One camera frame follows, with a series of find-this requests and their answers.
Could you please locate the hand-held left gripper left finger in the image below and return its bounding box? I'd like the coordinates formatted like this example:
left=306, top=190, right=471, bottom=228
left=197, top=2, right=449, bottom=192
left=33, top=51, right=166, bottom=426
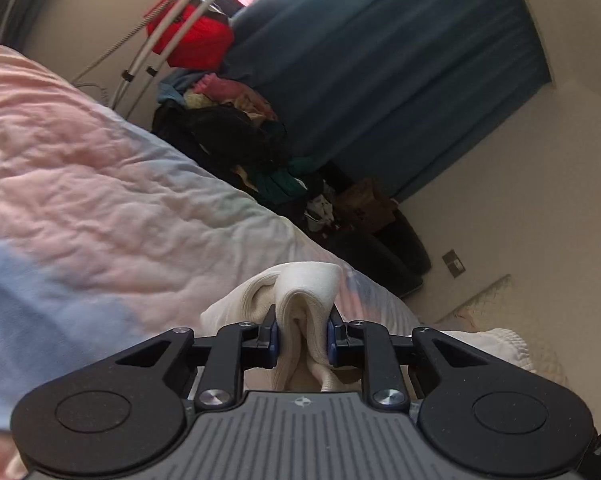
left=115, top=305, right=281, bottom=409

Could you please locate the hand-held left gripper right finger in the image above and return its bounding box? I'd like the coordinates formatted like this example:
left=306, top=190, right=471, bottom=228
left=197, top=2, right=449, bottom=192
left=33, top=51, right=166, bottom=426
left=325, top=305, right=486, bottom=411

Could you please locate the black clothes pile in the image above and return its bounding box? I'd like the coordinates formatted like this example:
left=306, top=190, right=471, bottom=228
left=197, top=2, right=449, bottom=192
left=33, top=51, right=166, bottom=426
left=150, top=102, right=288, bottom=183

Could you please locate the white patterned cloth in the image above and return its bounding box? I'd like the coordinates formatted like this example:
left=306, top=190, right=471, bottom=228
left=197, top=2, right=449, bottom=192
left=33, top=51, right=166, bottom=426
left=305, top=199, right=337, bottom=232

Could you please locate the green cloth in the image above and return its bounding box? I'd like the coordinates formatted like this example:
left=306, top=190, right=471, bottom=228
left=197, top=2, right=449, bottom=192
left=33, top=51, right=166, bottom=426
left=253, top=157, right=312, bottom=206

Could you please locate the pastel bed blanket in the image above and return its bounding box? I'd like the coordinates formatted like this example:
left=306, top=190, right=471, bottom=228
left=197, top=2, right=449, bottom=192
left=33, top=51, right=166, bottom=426
left=0, top=44, right=431, bottom=480

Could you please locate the pink cloth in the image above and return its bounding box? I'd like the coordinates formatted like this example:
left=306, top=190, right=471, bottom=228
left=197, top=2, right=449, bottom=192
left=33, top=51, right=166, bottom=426
left=190, top=72, right=277, bottom=122

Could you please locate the light blue cloth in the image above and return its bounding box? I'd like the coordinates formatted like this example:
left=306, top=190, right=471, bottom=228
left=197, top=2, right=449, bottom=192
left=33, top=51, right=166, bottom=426
left=156, top=70, right=207, bottom=107

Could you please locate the wide blue curtain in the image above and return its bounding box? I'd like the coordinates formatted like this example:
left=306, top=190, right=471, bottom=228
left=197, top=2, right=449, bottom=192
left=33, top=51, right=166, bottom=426
left=228, top=0, right=554, bottom=202

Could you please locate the red bag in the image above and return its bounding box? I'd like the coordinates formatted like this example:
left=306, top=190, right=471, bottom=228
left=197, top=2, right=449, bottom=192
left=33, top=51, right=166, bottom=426
left=145, top=0, right=235, bottom=68

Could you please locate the garment steamer with white poles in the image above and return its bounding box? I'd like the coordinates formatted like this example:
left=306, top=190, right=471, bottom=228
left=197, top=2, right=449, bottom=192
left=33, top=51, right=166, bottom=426
left=73, top=0, right=241, bottom=111

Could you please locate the wall socket plate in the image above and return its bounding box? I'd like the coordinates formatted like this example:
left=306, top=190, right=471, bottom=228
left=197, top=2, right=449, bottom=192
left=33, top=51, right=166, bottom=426
left=442, top=249, right=467, bottom=278

